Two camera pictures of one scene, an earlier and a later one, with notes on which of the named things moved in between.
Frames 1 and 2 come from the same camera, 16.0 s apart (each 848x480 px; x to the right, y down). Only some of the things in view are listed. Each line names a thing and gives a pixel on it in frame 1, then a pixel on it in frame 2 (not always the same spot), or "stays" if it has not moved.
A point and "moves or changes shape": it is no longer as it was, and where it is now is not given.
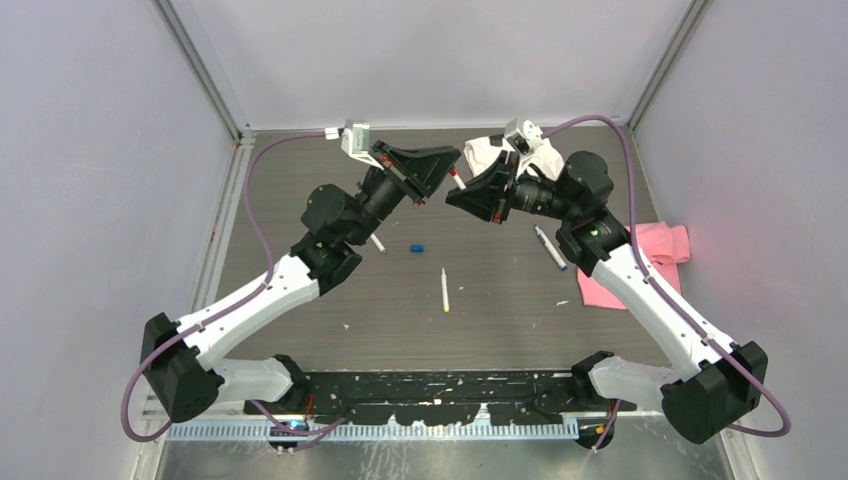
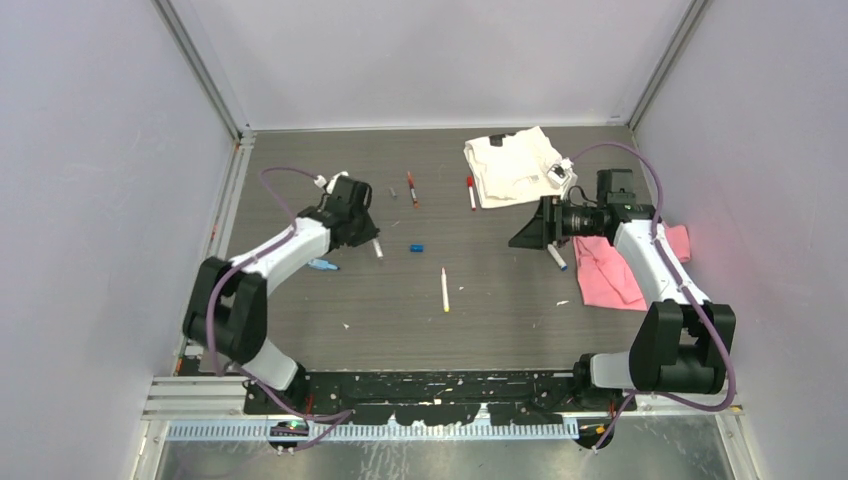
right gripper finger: [491, 181] to [544, 219]
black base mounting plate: [442, 397] stays
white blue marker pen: [544, 239] stays
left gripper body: [389, 191] to [365, 228]
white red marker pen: [458, 181] moves or changes shape
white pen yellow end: [444, 291] stays
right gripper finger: [479, 201] to [534, 235]
